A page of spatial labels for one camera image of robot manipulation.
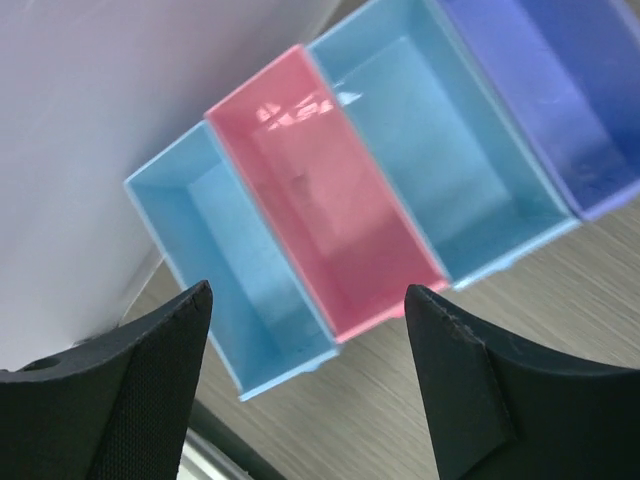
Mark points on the light blue end bin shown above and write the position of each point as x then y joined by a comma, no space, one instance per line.
264,325

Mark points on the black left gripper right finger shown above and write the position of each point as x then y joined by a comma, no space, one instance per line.
500,406

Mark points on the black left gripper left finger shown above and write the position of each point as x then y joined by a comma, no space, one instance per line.
115,407

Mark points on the pink plastic bin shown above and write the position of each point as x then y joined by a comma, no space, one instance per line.
343,228

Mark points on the purple plastic bin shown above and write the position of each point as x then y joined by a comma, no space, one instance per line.
568,71

